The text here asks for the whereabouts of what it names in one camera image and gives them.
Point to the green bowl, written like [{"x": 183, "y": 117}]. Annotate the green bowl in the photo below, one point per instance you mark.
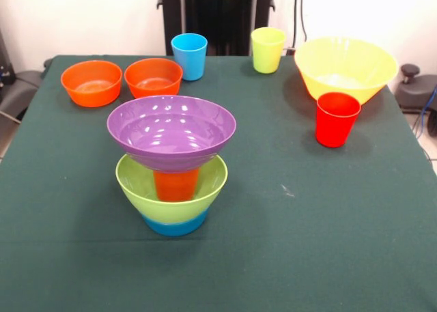
[{"x": 211, "y": 189}]

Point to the purple bowl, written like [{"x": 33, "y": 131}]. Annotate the purple bowl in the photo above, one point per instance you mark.
[{"x": 170, "y": 131}]

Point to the orange cup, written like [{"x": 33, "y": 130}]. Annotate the orange cup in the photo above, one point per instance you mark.
[{"x": 175, "y": 187}]

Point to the blue bowl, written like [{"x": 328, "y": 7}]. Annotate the blue bowl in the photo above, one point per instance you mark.
[{"x": 174, "y": 228}]

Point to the lime green cup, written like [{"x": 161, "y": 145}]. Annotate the lime green cup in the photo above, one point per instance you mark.
[{"x": 268, "y": 52}]

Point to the orange bowl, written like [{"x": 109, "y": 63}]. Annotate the orange bowl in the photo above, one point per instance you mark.
[
  {"x": 153, "y": 78},
  {"x": 91, "y": 83}
]

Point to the blue cup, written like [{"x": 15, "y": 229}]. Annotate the blue cup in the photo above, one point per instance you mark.
[{"x": 189, "y": 56}]

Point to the dark green tablecloth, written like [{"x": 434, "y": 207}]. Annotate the dark green tablecloth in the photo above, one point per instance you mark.
[{"x": 218, "y": 267}]

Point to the red cup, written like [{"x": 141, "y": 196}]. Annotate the red cup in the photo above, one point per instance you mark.
[{"x": 336, "y": 121}]

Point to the large yellow bowl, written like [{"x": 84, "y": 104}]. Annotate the large yellow bowl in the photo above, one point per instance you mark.
[{"x": 345, "y": 66}]

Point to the black chair base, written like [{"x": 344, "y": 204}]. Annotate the black chair base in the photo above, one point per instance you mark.
[{"x": 413, "y": 90}]

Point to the dark grey chair base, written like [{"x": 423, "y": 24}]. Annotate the dark grey chair base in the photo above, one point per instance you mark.
[{"x": 20, "y": 90}]

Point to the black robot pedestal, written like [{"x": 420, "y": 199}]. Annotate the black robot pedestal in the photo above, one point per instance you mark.
[{"x": 222, "y": 11}]

